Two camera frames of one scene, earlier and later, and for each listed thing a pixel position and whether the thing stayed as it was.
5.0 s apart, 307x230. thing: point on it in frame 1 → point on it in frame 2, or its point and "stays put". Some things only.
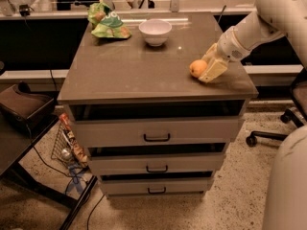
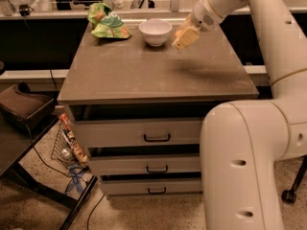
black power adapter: (24, 10) stays put
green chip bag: (106, 22) stays put
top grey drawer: (161, 130) stays put
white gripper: (229, 48) → (201, 17)
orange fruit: (198, 67) → (177, 34)
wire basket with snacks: (66, 146) stays put
